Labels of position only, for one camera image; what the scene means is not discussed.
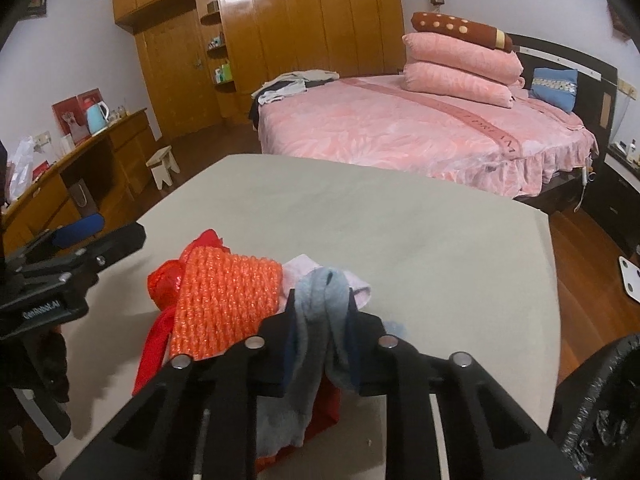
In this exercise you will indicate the pile of clothes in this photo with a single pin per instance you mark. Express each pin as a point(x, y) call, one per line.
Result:
point(290, 85)

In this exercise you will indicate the pink pillow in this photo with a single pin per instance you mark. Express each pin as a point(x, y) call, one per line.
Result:
point(465, 57)
point(455, 85)

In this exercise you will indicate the large wooden wall lamp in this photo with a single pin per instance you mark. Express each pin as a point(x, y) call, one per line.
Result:
point(619, 20)

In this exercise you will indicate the grey sock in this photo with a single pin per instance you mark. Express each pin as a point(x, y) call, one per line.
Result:
point(310, 390)

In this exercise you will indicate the small wooden stool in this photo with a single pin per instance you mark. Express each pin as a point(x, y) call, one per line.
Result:
point(162, 162)

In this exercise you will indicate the dark wooden bed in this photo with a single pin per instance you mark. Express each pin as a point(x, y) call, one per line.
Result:
point(595, 85)

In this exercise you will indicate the dark nightstand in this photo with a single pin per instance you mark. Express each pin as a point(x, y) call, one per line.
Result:
point(615, 200)

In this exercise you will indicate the beige wall socket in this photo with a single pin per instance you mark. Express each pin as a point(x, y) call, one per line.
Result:
point(629, 89)

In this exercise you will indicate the paper bag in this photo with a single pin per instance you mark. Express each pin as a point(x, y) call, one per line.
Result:
point(82, 194)

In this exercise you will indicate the white plastic bag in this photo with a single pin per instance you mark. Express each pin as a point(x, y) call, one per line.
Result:
point(21, 165)

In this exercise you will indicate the pink floral bedspread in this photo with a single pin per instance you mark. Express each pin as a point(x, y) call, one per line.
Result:
point(400, 135)

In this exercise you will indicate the light blue kettle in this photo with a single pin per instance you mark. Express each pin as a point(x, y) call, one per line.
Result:
point(96, 117)

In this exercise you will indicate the light pink sock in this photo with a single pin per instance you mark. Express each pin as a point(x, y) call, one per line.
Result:
point(360, 292)

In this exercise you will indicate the orange foam mesh pad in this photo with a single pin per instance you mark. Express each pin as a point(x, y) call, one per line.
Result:
point(225, 300)

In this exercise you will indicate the wooden wardrobe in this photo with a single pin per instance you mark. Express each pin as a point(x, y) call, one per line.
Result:
point(300, 35)

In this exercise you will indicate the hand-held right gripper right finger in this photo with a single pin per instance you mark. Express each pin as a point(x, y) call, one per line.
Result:
point(367, 360)

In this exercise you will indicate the white bathroom scale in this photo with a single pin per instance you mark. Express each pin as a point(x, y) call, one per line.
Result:
point(631, 280)

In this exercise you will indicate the green bottle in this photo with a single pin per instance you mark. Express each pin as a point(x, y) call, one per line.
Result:
point(225, 72)

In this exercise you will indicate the black bin with black liner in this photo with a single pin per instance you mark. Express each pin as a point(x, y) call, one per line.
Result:
point(600, 410)

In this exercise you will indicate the blue cushion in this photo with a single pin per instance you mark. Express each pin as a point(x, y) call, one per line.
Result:
point(555, 87)

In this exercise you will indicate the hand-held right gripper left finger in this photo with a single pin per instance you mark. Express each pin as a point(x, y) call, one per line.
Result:
point(277, 360)

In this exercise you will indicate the wooden desk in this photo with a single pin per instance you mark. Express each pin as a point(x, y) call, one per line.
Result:
point(125, 155)

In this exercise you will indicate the red gift bag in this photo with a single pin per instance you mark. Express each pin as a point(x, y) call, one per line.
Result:
point(70, 115)

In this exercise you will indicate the beige tablecloth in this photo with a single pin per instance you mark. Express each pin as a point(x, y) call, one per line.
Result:
point(375, 220)

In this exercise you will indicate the white power strip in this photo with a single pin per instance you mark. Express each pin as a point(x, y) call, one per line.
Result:
point(588, 175)

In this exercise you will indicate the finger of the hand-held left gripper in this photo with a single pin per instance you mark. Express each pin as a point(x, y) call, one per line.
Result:
point(80, 227)
point(115, 245)

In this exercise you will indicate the brown dotted bolster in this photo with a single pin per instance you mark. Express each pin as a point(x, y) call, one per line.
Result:
point(460, 30)

